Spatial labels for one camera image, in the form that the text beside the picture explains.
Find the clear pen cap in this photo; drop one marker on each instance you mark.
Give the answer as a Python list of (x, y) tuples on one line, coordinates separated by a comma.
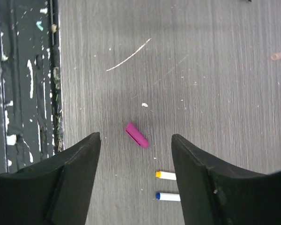
[(276, 56)]

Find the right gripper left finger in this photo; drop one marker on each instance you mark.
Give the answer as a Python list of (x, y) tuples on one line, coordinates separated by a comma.
[(54, 191)]

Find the blue capped white pen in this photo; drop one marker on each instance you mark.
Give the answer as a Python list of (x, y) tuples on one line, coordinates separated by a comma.
[(161, 196)]

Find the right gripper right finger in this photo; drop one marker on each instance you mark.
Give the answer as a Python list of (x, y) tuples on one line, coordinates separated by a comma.
[(215, 192)]

